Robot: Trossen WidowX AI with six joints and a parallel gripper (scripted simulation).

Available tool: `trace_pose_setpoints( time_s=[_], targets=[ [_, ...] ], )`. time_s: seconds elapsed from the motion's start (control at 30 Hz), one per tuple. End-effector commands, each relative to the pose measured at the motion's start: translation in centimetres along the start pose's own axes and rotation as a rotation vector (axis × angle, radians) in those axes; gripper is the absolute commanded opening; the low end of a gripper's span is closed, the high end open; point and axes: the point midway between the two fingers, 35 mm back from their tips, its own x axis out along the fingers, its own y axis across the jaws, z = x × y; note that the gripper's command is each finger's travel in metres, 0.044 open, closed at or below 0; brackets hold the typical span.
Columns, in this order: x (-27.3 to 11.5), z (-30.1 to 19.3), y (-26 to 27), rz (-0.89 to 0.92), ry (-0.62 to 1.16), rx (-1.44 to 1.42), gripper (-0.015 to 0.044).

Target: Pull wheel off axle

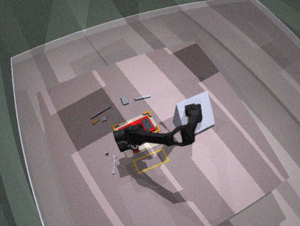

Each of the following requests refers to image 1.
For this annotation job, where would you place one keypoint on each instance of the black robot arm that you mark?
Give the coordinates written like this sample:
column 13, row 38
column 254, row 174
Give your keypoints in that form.
column 135, row 134

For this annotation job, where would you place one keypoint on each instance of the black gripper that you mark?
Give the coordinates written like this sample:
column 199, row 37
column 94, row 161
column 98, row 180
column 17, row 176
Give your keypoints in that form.
column 123, row 146

